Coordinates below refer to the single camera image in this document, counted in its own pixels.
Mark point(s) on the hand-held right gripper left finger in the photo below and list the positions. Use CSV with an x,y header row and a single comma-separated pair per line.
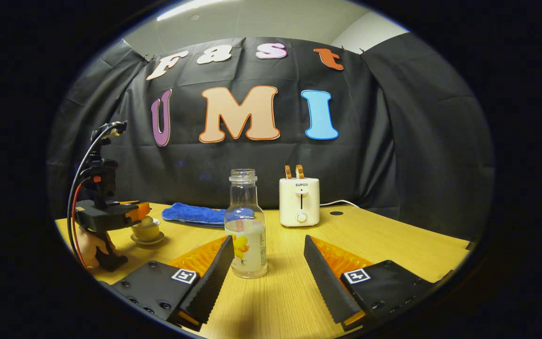
x,y
210,282

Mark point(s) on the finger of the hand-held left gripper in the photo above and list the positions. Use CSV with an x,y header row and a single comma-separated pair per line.
x,y
106,216

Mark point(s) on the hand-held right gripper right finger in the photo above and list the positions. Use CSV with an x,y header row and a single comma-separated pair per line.
x,y
327,282

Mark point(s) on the cream teacup lid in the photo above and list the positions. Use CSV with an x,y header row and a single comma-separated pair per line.
x,y
147,221

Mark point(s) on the cream teacup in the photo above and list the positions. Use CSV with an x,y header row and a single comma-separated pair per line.
x,y
145,233

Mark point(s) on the clear water bottle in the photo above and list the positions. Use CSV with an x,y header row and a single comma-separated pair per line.
x,y
245,226

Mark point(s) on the cream saucer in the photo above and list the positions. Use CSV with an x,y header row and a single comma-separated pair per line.
x,y
155,241

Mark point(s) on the blue towel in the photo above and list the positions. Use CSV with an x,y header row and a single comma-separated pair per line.
x,y
191,214

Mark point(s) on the white toaster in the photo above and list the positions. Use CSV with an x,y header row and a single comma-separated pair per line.
x,y
299,202

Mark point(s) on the toast bread slice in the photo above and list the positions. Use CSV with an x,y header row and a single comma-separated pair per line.
x,y
288,172
300,171

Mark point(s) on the black backdrop cloth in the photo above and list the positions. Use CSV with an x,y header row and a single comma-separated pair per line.
x,y
393,141

